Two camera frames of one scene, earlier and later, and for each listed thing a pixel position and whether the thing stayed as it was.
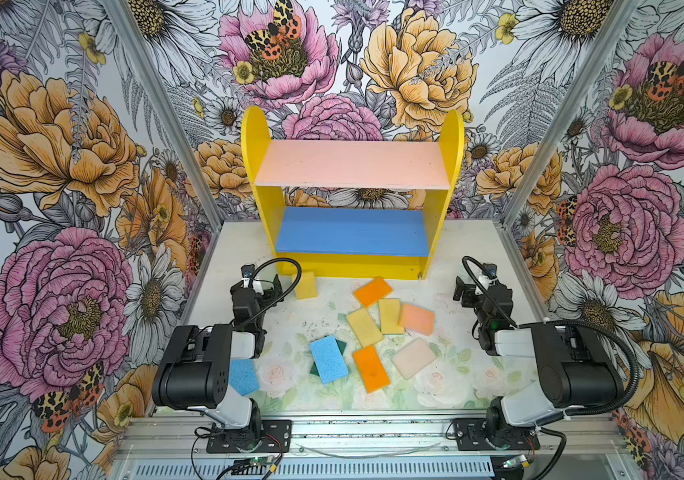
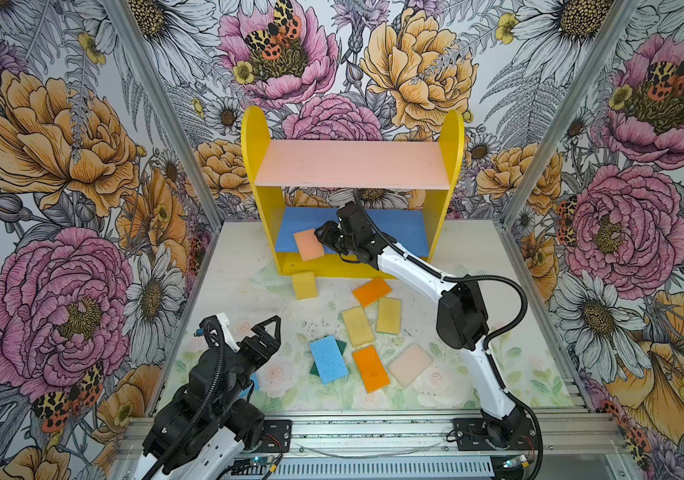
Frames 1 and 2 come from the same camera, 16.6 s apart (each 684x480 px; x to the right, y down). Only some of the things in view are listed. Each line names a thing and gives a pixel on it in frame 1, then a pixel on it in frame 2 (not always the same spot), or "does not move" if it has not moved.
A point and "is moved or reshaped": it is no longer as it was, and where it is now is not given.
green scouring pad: (341, 346) does not move
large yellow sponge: (365, 327) is moved or reshaped
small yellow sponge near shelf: (306, 287) does not move
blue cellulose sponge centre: (331, 362) does not move
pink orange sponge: (417, 319) → (309, 246)
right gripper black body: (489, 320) → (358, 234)
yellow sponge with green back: (389, 310) does not move
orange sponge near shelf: (373, 291) does not move
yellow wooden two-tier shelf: (350, 208) does not move
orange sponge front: (371, 369) does not move
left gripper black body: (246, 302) → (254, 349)
